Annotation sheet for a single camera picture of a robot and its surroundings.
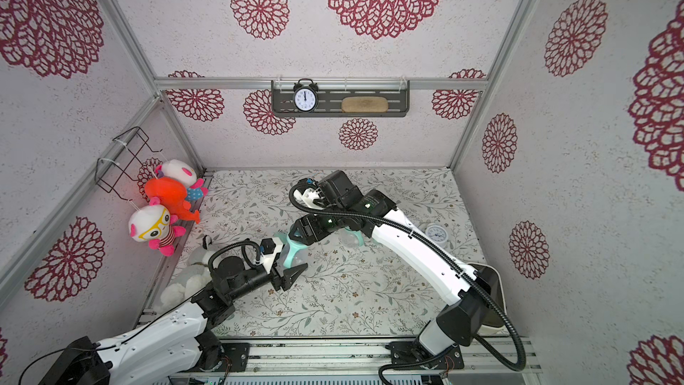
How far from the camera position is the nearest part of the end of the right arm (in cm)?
49

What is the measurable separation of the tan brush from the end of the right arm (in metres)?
0.43

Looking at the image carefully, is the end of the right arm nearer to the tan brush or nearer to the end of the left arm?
the end of the left arm

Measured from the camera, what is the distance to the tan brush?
92cm
